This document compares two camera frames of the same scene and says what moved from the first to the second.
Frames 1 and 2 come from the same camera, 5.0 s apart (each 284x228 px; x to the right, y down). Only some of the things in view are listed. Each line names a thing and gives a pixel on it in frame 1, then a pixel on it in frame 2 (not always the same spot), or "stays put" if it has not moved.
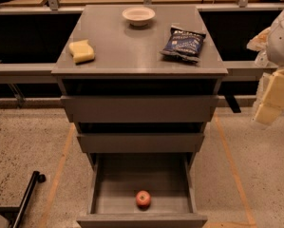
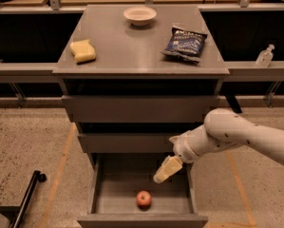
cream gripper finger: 278,92 to 188,146
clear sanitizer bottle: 261,59 stays put
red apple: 142,199 stays put
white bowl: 139,16 stays put
